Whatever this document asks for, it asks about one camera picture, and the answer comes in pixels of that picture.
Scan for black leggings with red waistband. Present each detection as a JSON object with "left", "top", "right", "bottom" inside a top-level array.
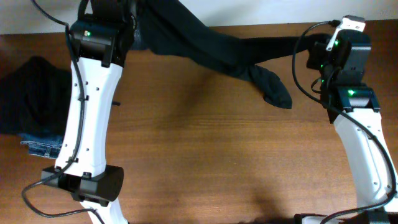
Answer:
[{"left": 134, "top": 0, "right": 330, "bottom": 109}]

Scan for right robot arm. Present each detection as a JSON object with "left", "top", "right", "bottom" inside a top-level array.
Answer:
[{"left": 294, "top": 27, "right": 397, "bottom": 223}]

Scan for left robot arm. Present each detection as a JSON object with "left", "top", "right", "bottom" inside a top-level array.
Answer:
[{"left": 41, "top": 1, "right": 136, "bottom": 223}]

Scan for black garment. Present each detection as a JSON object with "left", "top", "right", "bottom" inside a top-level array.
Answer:
[{"left": 0, "top": 55, "right": 121, "bottom": 137}]

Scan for blue denim jeans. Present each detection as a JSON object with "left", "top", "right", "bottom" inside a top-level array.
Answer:
[{"left": 19, "top": 134, "right": 63, "bottom": 159}]

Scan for right black cable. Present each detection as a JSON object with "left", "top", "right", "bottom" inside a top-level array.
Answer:
[{"left": 291, "top": 19, "right": 398, "bottom": 224}]

